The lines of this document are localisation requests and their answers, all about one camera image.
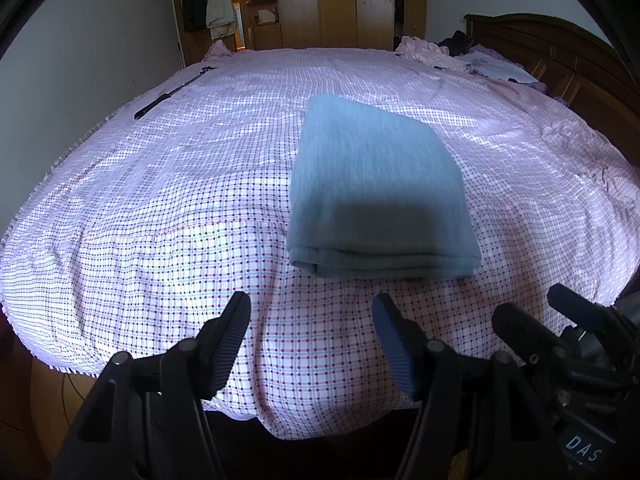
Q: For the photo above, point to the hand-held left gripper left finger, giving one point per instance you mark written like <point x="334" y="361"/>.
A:
<point x="227" y="350"/>

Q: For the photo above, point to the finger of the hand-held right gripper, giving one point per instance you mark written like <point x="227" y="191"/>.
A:
<point x="580" y="305"/>
<point x="525" y="330"/>

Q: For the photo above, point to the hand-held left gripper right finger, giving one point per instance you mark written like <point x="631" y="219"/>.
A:
<point x="396" y="347"/>

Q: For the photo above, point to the light blue towel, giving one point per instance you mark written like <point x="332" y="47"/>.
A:
<point x="375" y="170"/>

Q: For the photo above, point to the pink checked bedspread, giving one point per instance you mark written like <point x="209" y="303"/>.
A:
<point x="150" y="210"/>

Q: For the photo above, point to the dark wooden headboard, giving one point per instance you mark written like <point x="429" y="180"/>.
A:
<point x="575" y="65"/>

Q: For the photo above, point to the black folding stick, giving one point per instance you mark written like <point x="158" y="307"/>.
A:
<point x="150" y="106"/>

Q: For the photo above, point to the dark crumpled clothes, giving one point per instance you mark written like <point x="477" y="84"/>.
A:
<point x="457" y="42"/>

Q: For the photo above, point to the pink ruffled bedding pile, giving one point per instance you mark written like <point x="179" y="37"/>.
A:
<point x="420" y="50"/>

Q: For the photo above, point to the wooden coat rack panel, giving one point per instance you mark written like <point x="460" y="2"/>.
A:
<point x="176" y="35"/>

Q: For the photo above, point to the wooden shelf unit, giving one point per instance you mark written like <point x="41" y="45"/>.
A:
<point x="260" y="10"/>

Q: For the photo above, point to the dark hanging jacket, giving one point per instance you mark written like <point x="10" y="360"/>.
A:
<point x="195" y="5"/>

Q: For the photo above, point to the wooden wardrobe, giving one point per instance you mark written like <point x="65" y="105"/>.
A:
<point x="335" y="5"/>

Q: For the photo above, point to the beige hanging jacket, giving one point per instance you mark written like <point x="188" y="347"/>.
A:
<point x="217" y="0"/>

